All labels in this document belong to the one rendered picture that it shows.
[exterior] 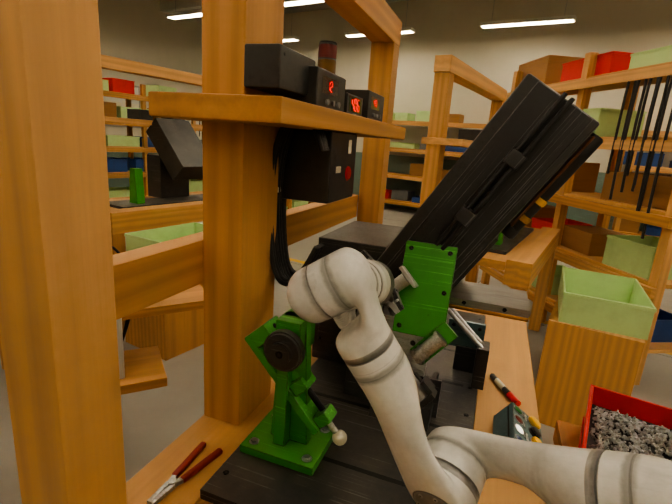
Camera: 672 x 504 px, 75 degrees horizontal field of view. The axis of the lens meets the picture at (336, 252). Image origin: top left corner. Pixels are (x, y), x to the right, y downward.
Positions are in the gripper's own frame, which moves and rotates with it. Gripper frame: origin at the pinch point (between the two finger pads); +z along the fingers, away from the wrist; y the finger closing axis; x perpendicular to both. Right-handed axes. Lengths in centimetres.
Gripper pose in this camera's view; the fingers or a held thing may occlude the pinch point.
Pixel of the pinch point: (386, 282)
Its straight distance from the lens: 82.7
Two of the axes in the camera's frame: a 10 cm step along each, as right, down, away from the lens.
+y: -5.4, -8.1, 2.3
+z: 3.3, 0.5, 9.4
